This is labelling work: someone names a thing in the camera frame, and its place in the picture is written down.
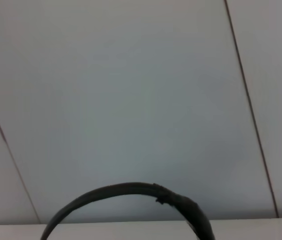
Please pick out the black round teapot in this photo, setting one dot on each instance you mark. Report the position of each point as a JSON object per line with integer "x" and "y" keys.
{"x": 131, "y": 188}

